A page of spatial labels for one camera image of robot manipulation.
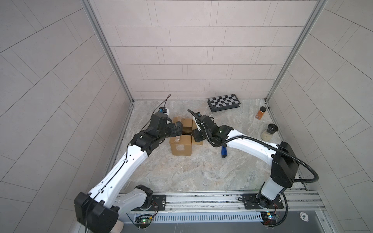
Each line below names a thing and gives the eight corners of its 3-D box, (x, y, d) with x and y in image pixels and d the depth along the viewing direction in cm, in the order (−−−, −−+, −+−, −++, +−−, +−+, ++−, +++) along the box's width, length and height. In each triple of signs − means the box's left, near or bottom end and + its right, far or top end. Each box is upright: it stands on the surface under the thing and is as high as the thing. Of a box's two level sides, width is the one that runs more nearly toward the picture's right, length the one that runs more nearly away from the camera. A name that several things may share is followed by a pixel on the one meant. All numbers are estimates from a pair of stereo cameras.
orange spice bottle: (256, 119, 107) (260, 111, 99) (254, 114, 110) (258, 106, 103) (262, 119, 107) (267, 111, 99) (260, 114, 110) (265, 106, 103)
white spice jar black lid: (262, 141, 95) (270, 131, 86) (259, 133, 99) (267, 123, 90) (270, 141, 95) (279, 131, 86) (268, 133, 99) (276, 123, 90)
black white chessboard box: (210, 112, 111) (211, 109, 108) (206, 101, 119) (206, 97, 116) (239, 108, 114) (241, 104, 111) (233, 97, 122) (234, 93, 119)
